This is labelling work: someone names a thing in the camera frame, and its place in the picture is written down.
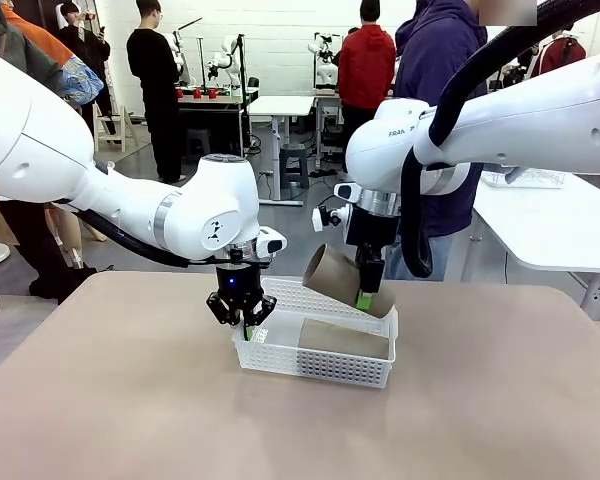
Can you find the white wooden step stool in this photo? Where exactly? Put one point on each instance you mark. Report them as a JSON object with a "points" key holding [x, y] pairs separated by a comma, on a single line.
{"points": [[111, 135]]}

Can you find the brown top background desk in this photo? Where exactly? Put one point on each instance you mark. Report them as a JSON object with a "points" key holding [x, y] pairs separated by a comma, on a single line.
{"points": [[325, 92]]}

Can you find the dark background robot desk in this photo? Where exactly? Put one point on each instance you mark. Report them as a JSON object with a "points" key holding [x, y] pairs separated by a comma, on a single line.
{"points": [[225, 102]]}

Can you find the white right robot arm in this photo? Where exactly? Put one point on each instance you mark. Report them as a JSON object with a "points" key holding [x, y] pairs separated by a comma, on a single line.
{"points": [[520, 120]]}

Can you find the person in red hoodie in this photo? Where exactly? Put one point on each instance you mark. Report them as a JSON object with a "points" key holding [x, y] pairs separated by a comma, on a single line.
{"points": [[367, 65]]}

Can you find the person in purple hoodie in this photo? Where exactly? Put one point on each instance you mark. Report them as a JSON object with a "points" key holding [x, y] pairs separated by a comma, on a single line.
{"points": [[430, 60]]}

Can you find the person in black holding phone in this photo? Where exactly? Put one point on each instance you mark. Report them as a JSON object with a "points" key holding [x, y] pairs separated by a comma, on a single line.
{"points": [[87, 50]]}

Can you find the person in dark red jacket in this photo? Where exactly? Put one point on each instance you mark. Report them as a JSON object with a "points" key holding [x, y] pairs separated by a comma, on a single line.
{"points": [[562, 52]]}

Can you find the person in grey-green jacket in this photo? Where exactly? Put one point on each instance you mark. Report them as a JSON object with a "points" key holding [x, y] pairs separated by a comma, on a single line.
{"points": [[35, 60]]}

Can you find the white standing desk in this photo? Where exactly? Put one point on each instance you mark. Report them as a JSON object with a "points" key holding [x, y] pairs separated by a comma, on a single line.
{"points": [[280, 105]]}

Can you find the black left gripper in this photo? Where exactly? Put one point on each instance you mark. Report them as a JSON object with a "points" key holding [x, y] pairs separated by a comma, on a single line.
{"points": [[239, 287]]}

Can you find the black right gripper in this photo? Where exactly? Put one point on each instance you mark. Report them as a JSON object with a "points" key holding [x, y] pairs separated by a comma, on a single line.
{"points": [[372, 227]]}

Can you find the brown paper cup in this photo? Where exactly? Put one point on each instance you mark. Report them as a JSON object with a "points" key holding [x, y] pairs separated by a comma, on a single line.
{"points": [[345, 340], [335, 275]]}

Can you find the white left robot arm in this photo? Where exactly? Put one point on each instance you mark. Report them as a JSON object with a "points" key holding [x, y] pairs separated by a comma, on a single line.
{"points": [[130, 210]]}

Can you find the person in orange blue clothes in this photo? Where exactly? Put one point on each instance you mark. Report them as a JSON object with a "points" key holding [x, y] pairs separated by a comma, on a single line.
{"points": [[80, 82]]}

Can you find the grey plastic stool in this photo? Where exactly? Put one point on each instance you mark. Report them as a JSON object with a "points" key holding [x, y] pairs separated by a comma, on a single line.
{"points": [[294, 160]]}

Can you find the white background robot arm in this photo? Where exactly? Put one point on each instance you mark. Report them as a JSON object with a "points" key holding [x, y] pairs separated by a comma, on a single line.
{"points": [[228, 47], [325, 72]]}

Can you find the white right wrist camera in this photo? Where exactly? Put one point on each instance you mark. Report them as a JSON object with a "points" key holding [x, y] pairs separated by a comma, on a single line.
{"points": [[330, 216]]}

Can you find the black camera stand pole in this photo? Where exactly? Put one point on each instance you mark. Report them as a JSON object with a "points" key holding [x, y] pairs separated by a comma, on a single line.
{"points": [[240, 60]]}

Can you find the white side table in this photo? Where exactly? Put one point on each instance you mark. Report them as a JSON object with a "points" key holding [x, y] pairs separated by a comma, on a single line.
{"points": [[545, 230]]}

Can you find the white perforated plastic basket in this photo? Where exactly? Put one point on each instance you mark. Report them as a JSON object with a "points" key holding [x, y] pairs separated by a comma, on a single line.
{"points": [[330, 370]]}

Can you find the person in black clothes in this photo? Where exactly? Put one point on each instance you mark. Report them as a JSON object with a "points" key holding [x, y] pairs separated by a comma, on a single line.
{"points": [[152, 75]]}

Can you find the black floor power strip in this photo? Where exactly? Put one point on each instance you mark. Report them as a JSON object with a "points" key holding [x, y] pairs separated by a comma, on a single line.
{"points": [[324, 173]]}

